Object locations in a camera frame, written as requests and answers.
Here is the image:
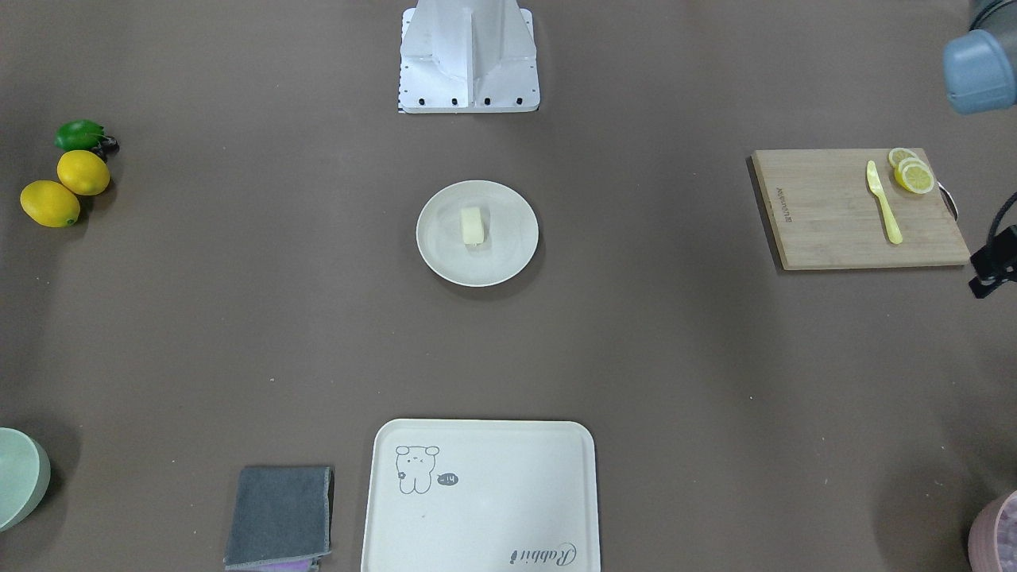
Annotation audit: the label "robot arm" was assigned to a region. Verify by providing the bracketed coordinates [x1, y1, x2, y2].
[943, 1, 1016, 298]

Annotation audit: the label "cream rabbit tray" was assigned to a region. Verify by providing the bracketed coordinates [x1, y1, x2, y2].
[361, 419, 602, 571]

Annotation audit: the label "grey folded cloth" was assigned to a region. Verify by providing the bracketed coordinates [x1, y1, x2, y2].
[224, 465, 333, 571]

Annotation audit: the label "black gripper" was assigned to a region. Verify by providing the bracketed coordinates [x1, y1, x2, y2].
[969, 226, 1016, 298]

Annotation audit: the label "yellow lemon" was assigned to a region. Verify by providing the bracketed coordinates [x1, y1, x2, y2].
[21, 180, 80, 228]
[56, 151, 111, 196]

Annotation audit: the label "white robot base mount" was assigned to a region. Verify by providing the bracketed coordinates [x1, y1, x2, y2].
[397, 1, 541, 114]

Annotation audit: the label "mint green bowl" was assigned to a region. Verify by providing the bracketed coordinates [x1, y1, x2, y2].
[1, 427, 51, 531]

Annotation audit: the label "white steamed bun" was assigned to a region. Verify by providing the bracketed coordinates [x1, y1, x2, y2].
[460, 206, 487, 246]

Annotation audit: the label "cream round plate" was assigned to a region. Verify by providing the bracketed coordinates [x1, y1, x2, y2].
[416, 179, 540, 288]

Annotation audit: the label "dark cherries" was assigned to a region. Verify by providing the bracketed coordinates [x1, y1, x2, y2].
[89, 135, 120, 163]

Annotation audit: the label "pink bowl of ice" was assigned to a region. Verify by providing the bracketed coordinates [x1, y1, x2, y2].
[969, 491, 1016, 571]

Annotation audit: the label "lemon slice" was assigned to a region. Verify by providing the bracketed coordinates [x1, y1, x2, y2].
[887, 146, 920, 169]
[894, 158, 938, 195]

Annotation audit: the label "yellow plastic knife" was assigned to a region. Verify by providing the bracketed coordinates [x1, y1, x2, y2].
[864, 160, 903, 245]

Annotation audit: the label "green lime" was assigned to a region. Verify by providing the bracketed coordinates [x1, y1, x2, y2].
[54, 119, 106, 152]

